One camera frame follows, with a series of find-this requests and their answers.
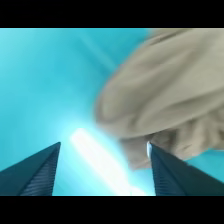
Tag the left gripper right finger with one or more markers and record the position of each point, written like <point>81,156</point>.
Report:
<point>176,178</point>

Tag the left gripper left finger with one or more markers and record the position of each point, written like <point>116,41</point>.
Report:
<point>35,178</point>

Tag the beige garment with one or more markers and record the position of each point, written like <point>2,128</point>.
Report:
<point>166,93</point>

